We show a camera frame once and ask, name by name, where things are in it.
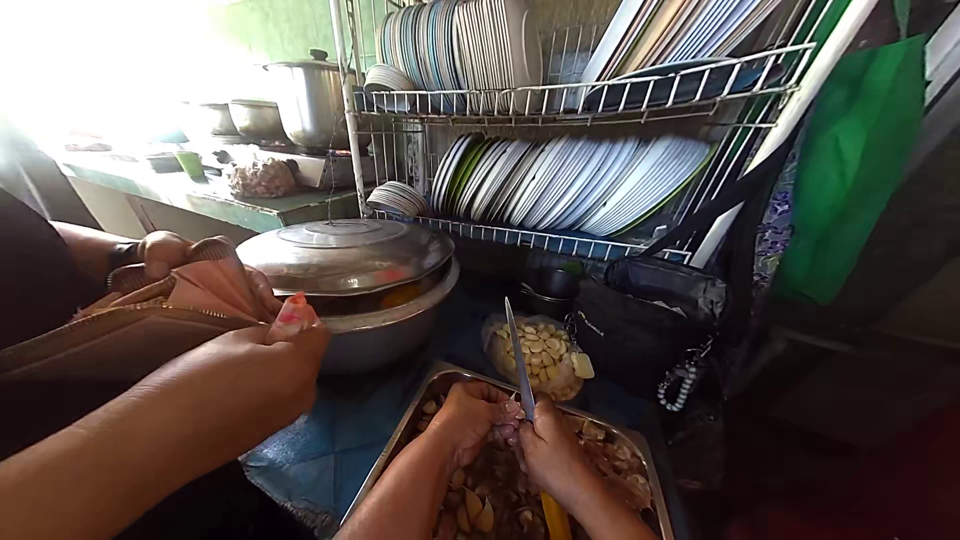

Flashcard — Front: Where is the knife with yellow handle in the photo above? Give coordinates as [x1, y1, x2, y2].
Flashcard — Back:
[504, 296, 573, 540]

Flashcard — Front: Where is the person's right hand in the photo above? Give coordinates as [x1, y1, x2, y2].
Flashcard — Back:
[513, 393, 591, 496]

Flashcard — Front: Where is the row of large flat trays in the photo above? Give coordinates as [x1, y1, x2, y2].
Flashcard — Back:
[581, 0, 785, 84]

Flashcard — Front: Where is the tall steel stockpot with lid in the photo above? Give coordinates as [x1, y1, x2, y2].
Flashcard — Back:
[264, 48, 357, 151]

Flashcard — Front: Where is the green fabric bag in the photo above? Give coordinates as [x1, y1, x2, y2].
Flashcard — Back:
[776, 33, 927, 306]

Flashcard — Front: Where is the crumpled pink white paper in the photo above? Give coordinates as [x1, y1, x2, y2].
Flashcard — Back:
[266, 291, 321, 345]

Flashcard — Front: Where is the brown zippered pouch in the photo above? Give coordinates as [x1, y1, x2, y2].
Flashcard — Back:
[0, 247, 275, 410]

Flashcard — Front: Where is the stack of small saucers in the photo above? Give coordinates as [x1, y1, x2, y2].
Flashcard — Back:
[366, 180, 429, 219]

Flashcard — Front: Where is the person's right forearm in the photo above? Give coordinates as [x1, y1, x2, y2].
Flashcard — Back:
[549, 459, 661, 540]

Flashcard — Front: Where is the row of white round plates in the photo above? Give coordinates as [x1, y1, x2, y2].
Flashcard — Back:
[430, 133, 717, 238]

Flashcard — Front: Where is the beaded charm strap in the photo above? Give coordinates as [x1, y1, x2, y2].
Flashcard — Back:
[657, 337, 714, 414]

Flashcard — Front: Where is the green tiled counter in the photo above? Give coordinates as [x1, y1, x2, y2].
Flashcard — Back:
[58, 147, 363, 231]

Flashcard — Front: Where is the large metal basin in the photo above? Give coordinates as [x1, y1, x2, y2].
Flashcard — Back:
[315, 256, 461, 376]

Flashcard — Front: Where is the person's left forearm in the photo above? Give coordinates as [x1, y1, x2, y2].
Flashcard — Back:
[333, 426, 462, 540]

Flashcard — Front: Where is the black wristband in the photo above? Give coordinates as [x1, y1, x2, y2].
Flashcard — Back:
[108, 240, 144, 272]

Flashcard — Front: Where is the small metal pot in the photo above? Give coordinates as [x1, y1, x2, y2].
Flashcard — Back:
[196, 102, 240, 138]
[228, 99, 286, 142]

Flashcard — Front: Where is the stack of small bowls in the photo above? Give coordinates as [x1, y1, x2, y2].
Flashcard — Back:
[363, 63, 417, 110]

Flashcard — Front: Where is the pile of unpeeled garlic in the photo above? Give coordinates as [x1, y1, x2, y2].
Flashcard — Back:
[411, 397, 655, 540]

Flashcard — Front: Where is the black bag with strap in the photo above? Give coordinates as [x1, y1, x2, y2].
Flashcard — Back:
[573, 127, 799, 399]

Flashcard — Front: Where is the white wire dish rack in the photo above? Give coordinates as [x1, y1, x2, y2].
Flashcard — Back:
[328, 0, 879, 270]

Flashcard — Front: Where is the large metal domed lid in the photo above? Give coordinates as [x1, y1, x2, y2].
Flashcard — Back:
[235, 218, 456, 298]

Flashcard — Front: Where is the purple patterned cloth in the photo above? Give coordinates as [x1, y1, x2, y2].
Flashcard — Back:
[752, 142, 801, 290]

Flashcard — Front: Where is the black bowl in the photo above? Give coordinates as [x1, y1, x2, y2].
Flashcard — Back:
[519, 265, 585, 316]

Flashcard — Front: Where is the row of upright oval plates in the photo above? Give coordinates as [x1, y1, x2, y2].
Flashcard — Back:
[375, 0, 544, 114]

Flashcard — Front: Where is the clear plastic bag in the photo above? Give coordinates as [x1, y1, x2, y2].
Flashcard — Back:
[481, 313, 586, 402]

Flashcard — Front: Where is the pile of peeled garlic cloves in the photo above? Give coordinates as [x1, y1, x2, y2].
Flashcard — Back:
[493, 321, 573, 388]

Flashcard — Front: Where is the person's left hand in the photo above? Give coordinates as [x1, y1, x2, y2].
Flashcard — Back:
[427, 380, 528, 468]

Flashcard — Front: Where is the rectangular metal tray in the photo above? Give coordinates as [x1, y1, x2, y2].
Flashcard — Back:
[339, 361, 676, 540]

